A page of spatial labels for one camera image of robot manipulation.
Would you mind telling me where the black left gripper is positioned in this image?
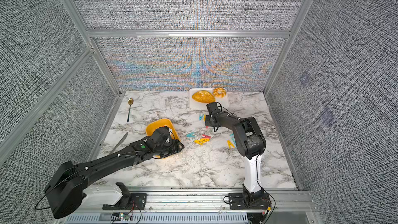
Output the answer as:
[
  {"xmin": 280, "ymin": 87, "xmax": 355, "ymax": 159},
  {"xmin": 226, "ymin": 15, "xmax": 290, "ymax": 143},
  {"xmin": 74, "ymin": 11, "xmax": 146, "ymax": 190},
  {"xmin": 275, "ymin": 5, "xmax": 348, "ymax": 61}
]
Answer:
[{"xmin": 154, "ymin": 138, "xmax": 186, "ymax": 158}]

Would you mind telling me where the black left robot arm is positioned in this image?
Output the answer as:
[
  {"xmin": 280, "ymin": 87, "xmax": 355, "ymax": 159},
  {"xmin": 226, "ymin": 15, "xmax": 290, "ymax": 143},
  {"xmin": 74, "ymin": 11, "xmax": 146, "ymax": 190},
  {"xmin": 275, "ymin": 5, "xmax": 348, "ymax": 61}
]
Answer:
[{"xmin": 44, "ymin": 126, "xmax": 184, "ymax": 219}]

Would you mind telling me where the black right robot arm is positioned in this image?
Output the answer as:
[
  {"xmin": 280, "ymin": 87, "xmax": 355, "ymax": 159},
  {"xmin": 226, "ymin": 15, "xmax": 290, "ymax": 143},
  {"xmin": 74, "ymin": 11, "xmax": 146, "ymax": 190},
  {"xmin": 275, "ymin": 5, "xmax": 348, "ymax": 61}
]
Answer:
[{"xmin": 205, "ymin": 102, "xmax": 269, "ymax": 205}]

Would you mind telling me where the yellow plastic storage box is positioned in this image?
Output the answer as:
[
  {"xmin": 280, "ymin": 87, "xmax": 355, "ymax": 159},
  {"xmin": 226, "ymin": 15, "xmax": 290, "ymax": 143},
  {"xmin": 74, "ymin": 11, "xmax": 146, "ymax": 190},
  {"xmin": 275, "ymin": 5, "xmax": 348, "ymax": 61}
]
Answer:
[{"xmin": 144, "ymin": 119, "xmax": 184, "ymax": 159}]

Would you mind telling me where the teal clothespin near box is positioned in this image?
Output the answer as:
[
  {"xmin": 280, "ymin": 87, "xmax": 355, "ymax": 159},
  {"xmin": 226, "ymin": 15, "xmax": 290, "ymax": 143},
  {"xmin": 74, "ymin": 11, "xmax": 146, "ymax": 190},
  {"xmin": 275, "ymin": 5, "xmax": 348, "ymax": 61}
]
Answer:
[{"xmin": 186, "ymin": 132, "xmax": 196, "ymax": 139}]

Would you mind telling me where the red clothespin centre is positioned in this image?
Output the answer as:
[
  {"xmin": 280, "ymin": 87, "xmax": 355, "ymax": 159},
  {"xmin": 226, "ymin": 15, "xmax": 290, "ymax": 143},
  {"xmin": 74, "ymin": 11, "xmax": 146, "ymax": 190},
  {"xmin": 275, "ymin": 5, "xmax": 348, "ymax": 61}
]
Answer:
[{"xmin": 202, "ymin": 134, "xmax": 211, "ymax": 139}]

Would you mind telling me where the yellow clothespin centre upper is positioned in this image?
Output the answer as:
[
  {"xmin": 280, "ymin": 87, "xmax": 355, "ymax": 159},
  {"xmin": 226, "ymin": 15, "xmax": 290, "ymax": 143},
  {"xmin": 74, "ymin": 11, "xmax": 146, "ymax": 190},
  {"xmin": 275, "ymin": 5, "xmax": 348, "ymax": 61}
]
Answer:
[{"xmin": 200, "ymin": 139, "xmax": 210, "ymax": 144}]

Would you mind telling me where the teal clothespin right lower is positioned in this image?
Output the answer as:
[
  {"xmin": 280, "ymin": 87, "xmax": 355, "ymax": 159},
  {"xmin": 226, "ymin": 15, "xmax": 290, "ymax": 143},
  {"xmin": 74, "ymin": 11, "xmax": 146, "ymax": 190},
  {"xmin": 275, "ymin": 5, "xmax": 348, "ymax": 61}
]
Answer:
[{"xmin": 230, "ymin": 134, "xmax": 236, "ymax": 145}]

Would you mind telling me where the oval golden bread loaf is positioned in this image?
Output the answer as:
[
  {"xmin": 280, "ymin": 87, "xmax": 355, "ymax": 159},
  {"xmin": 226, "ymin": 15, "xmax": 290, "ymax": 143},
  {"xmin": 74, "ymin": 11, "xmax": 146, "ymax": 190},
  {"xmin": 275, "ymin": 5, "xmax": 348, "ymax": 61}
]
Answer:
[{"xmin": 192, "ymin": 90, "xmax": 216, "ymax": 103}]

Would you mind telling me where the white rectangular tray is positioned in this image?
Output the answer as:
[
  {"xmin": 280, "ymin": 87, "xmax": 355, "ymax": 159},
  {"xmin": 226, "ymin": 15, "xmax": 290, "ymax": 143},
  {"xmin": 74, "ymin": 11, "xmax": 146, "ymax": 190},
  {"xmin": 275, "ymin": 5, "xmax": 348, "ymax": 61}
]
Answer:
[{"xmin": 188, "ymin": 87, "xmax": 230, "ymax": 110}]

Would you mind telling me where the yellow clothespin right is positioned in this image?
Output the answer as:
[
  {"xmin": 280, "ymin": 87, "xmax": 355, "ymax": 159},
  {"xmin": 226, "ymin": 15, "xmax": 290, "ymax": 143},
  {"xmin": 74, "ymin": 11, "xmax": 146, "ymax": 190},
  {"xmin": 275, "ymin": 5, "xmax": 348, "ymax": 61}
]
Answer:
[{"xmin": 227, "ymin": 140, "xmax": 235, "ymax": 149}]

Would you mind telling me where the silver butter knife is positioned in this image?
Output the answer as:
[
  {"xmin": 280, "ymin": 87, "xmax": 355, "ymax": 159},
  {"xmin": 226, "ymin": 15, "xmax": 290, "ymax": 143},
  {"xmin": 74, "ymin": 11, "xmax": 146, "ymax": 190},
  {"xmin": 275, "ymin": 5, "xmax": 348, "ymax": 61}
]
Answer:
[{"xmin": 109, "ymin": 132, "xmax": 129, "ymax": 154}]

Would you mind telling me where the iridescent gold blue spoon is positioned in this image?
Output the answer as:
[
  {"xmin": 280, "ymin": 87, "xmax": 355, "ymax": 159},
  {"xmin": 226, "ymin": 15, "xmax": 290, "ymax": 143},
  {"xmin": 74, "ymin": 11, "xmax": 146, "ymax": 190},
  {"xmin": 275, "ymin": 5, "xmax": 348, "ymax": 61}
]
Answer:
[{"xmin": 126, "ymin": 98, "xmax": 134, "ymax": 123}]

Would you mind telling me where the round sugared bread ring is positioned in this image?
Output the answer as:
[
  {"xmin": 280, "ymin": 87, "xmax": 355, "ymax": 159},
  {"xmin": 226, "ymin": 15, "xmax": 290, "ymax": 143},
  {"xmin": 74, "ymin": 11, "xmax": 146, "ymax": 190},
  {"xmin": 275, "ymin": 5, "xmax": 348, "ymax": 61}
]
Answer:
[{"xmin": 212, "ymin": 86, "xmax": 228, "ymax": 99}]

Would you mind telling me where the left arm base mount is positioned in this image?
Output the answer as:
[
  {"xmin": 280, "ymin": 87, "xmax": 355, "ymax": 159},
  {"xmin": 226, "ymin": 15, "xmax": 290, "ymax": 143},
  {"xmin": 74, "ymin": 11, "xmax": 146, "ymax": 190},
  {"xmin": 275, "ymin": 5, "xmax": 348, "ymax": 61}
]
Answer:
[{"xmin": 102, "ymin": 183, "xmax": 148, "ymax": 211}]

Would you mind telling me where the white slotted cable duct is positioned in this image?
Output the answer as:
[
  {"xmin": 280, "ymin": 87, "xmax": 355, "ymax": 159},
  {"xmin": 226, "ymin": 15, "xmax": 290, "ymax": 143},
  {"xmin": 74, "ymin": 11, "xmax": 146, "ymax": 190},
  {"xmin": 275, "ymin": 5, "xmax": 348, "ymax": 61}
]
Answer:
[{"xmin": 64, "ymin": 212, "xmax": 249, "ymax": 224}]

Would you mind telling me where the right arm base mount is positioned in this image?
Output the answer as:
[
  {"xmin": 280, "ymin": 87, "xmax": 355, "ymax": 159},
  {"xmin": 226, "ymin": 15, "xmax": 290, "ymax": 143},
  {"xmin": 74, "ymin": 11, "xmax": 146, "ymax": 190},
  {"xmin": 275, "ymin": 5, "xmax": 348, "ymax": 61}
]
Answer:
[{"xmin": 223, "ymin": 189, "xmax": 273, "ymax": 210}]

